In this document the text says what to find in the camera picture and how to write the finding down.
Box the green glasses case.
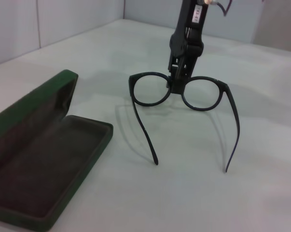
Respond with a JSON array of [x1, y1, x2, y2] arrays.
[[0, 69, 114, 232]]

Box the black glasses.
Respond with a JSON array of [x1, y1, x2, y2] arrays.
[[128, 71, 240, 174]]

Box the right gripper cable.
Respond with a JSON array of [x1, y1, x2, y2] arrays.
[[204, 0, 233, 17]]

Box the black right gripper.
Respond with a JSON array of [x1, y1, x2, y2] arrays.
[[165, 0, 210, 94]]

